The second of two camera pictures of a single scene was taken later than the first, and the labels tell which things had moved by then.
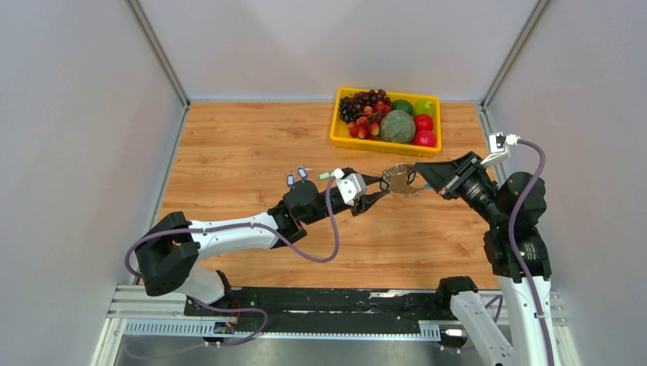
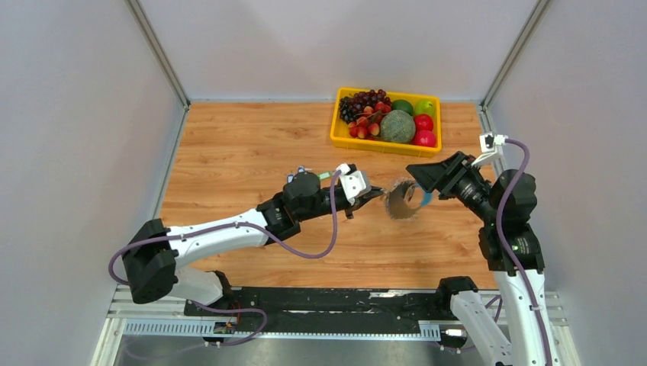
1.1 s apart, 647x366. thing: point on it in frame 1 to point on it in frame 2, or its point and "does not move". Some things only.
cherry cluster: [368, 124] does not move
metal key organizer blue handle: [397, 176] to [398, 199]
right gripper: [441, 174] does not move
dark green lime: [403, 105] does not move
